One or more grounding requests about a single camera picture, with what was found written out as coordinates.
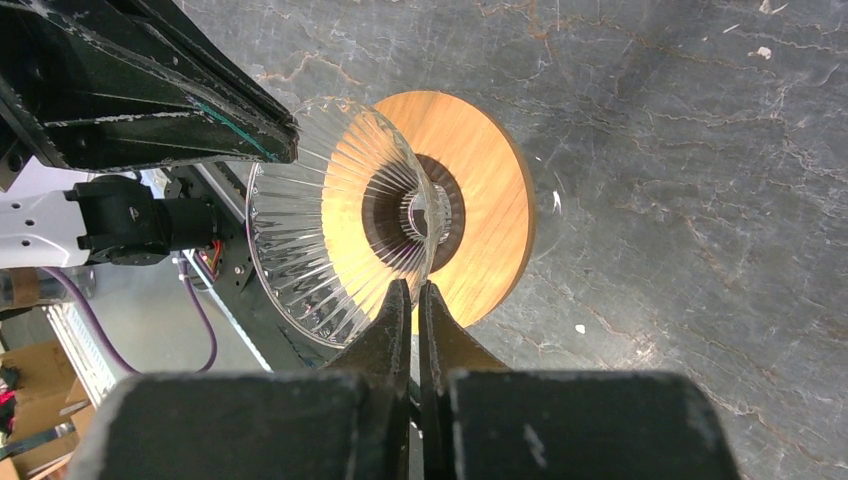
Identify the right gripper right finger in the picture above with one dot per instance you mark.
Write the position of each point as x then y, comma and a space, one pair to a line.
484, 420

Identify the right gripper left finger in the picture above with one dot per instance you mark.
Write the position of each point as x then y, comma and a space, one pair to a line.
347, 420

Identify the round wooden dripper stand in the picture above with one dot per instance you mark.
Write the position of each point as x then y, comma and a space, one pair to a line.
484, 205

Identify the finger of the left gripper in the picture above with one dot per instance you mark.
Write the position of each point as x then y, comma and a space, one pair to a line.
110, 86

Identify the clear glass dripper cone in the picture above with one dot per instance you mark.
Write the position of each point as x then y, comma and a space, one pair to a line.
284, 220

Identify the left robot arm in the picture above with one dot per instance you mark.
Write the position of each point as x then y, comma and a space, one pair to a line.
110, 219

